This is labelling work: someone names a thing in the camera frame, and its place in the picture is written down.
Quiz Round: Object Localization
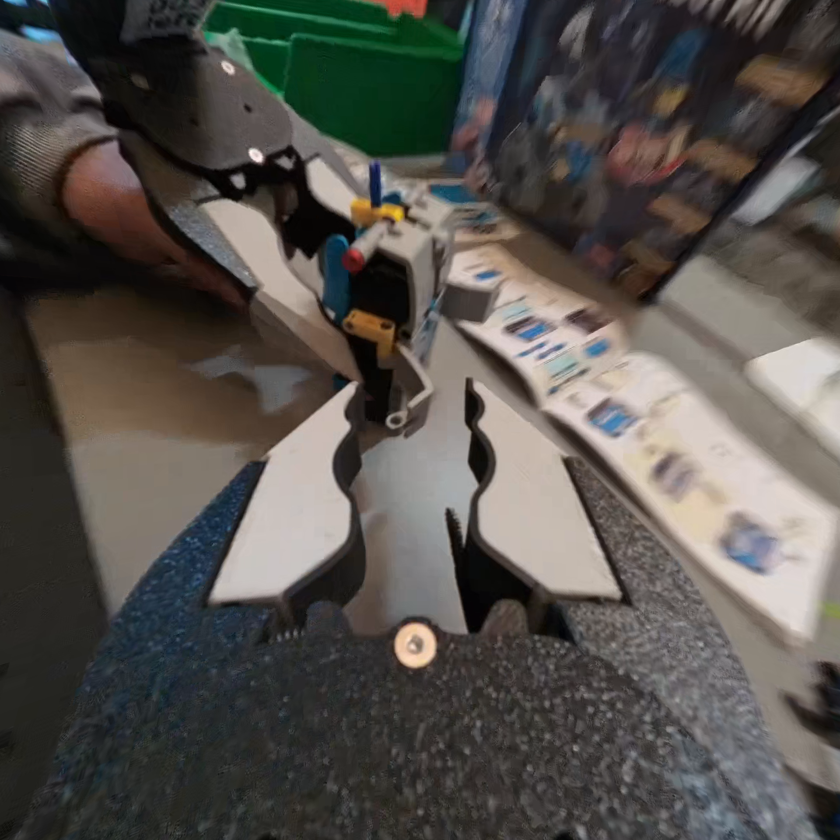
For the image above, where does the dark printed toy set box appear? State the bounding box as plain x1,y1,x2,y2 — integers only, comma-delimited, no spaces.
449,0,840,304

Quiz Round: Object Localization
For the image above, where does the grey blue toy brick model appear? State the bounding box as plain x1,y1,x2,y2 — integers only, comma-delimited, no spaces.
322,161,455,432

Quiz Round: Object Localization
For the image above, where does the open instruction booklet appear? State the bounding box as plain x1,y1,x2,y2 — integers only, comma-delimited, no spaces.
420,180,840,647

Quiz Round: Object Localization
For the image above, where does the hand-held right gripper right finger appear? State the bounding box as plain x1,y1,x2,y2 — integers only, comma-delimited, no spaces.
463,377,623,603

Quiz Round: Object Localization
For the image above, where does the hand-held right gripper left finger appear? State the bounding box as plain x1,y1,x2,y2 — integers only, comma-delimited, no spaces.
209,381,366,608

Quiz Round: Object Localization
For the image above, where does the person's left forearm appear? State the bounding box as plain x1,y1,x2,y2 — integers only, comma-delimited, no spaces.
0,29,122,293

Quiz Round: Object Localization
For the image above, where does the person's left hand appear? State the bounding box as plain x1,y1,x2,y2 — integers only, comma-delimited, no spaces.
62,140,252,311

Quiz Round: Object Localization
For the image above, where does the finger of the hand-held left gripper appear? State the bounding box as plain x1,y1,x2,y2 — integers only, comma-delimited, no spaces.
200,193,365,389
282,154,375,263

